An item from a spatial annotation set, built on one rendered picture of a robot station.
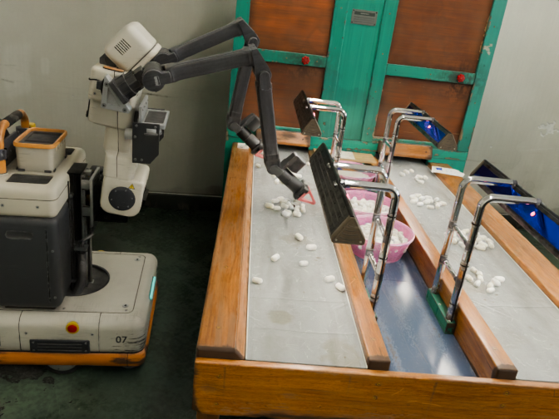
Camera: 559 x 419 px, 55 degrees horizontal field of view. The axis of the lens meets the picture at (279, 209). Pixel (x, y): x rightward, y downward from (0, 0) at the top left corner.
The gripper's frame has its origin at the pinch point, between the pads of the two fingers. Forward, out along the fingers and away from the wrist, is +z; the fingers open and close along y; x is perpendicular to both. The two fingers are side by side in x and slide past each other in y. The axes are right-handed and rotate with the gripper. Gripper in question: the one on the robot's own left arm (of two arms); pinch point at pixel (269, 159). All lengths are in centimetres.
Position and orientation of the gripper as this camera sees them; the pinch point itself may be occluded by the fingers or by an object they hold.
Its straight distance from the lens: 255.7
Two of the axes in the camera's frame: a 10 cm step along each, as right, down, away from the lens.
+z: 6.8, 6.7, 2.9
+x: -7.3, 6.4, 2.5
